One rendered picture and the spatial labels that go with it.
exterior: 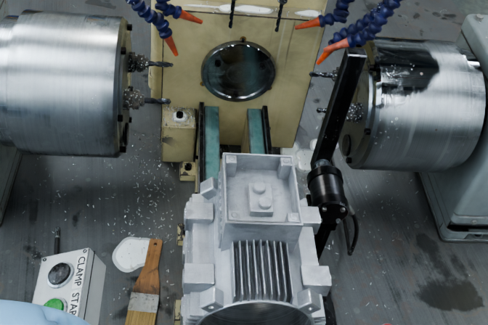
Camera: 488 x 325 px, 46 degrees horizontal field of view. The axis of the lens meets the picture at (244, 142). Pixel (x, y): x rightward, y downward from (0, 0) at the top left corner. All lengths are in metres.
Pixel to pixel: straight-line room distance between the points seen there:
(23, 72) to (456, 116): 0.70
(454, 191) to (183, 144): 0.55
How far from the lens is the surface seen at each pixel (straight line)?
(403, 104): 0.99
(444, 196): 1.23
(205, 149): 1.11
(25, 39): 0.96
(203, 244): 0.80
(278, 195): 0.80
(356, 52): 0.84
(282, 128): 1.25
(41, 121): 0.95
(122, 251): 1.10
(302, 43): 1.11
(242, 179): 0.81
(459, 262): 1.24
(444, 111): 1.02
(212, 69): 1.12
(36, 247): 1.13
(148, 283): 1.06
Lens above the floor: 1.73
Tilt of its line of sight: 46 degrees down
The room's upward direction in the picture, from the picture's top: 10 degrees clockwise
